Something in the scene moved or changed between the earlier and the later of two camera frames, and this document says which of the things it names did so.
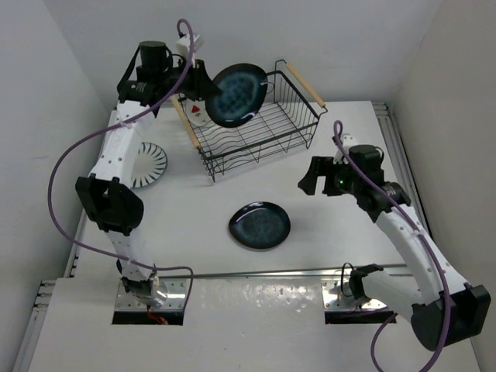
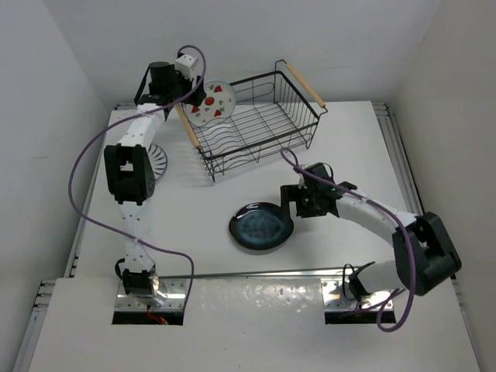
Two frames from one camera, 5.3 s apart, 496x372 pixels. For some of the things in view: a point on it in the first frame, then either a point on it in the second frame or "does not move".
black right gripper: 320,167 -> 292,193
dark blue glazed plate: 260,225 does not move
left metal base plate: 177,290 does not move
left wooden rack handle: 187,122 does not move
